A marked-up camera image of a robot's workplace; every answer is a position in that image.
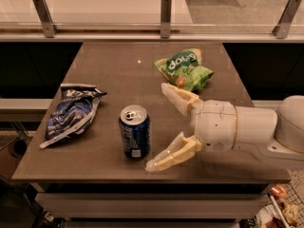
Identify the metal railing bracket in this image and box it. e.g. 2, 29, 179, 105
272, 0, 302, 39
32, 0, 57, 38
160, 0, 172, 39

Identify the wire basket with snacks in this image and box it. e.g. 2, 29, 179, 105
254, 184, 304, 228

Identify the green chip bag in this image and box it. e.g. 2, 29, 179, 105
154, 48, 214, 91

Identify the blue pepsi can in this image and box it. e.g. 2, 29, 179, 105
119, 104, 150, 160

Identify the grey table drawer front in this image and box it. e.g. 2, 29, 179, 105
36, 193, 268, 219

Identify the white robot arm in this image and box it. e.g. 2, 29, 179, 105
145, 83, 304, 172

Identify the blue crumpled chip bag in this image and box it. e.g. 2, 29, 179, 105
40, 84, 106, 149

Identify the left metal railing bracket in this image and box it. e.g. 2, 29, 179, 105
32, 0, 57, 38

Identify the right metal railing bracket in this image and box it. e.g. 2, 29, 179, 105
272, 0, 302, 39

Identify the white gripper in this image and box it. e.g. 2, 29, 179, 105
145, 83, 237, 173

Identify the middle metal railing bracket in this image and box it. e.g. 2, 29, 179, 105
160, 0, 172, 39

